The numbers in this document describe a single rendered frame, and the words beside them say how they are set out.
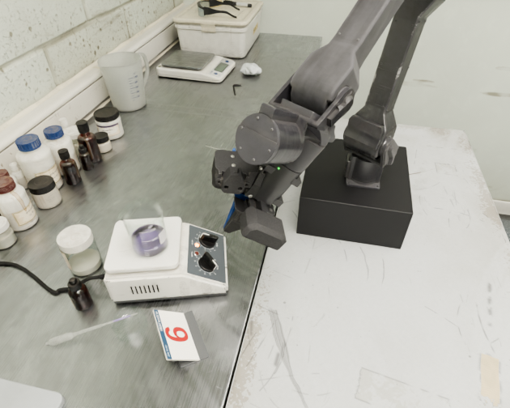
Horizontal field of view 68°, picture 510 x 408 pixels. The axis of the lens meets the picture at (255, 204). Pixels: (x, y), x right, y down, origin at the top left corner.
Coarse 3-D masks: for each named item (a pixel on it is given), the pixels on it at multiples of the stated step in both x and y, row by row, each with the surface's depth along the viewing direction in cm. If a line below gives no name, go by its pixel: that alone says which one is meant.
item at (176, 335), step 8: (160, 312) 61; (168, 312) 62; (168, 320) 61; (176, 320) 62; (168, 328) 59; (176, 328) 60; (184, 328) 61; (168, 336) 58; (176, 336) 59; (184, 336) 60; (168, 344) 57; (176, 344) 58; (184, 344) 58; (176, 352) 56; (184, 352) 57; (192, 352) 58
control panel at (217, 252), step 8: (192, 232) 71; (200, 232) 72; (208, 232) 73; (192, 240) 69; (192, 248) 68; (200, 248) 69; (216, 248) 71; (192, 256) 66; (200, 256) 67; (216, 256) 69; (224, 256) 71; (192, 264) 65; (224, 264) 69; (192, 272) 64; (200, 272) 65; (208, 272) 66; (216, 272) 66; (224, 272) 68; (216, 280) 65; (224, 280) 66
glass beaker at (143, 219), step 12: (132, 204) 61; (144, 204) 62; (156, 204) 61; (120, 216) 59; (132, 216) 62; (144, 216) 64; (156, 216) 64; (132, 228) 58; (144, 228) 58; (156, 228) 59; (132, 240) 60; (144, 240) 59; (156, 240) 60; (144, 252) 61; (156, 252) 62
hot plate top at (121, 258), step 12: (120, 228) 68; (168, 228) 68; (180, 228) 68; (120, 240) 66; (168, 240) 66; (180, 240) 66; (108, 252) 64; (120, 252) 64; (132, 252) 64; (168, 252) 64; (108, 264) 62; (120, 264) 62; (132, 264) 62; (144, 264) 62; (156, 264) 62; (168, 264) 62
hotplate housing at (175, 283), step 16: (224, 240) 74; (128, 272) 63; (144, 272) 63; (160, 272) 63; (176, 272) 63; (112, 288) 63; (128, 288) 63; (144, 288) 63; (160, 288) 64; (176, 288) 64; (192, 288) 65; (208, 288) 65; (224, 288) 66
